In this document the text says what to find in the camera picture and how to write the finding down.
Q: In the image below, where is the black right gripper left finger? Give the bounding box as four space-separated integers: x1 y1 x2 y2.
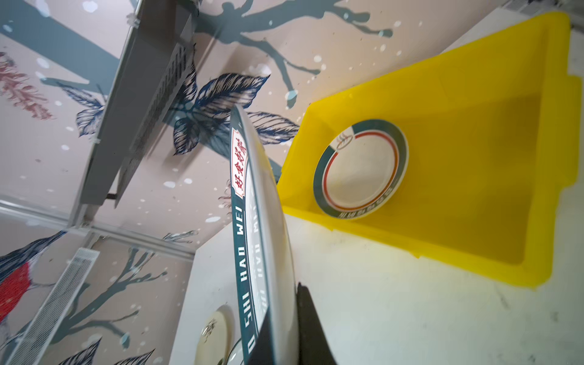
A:
246 319 274 365

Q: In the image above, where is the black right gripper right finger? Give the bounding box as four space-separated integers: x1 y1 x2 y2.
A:
297 283 337 365

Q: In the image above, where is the green rim HAO SHI plate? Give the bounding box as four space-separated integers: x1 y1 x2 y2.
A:
230 105 300 364

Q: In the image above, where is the green red rim plate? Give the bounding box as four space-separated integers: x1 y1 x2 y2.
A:
313 120 409 220

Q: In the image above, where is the yellow plastic bin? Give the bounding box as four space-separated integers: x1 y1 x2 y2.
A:
278 12 582 287

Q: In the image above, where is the white plate green cloud outline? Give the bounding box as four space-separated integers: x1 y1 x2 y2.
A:
225 339 244 365

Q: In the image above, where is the cream small floral plate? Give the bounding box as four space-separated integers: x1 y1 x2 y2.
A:
194 305 235 365

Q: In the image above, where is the black hanging wall basket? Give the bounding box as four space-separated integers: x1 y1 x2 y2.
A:
68 1 196 228

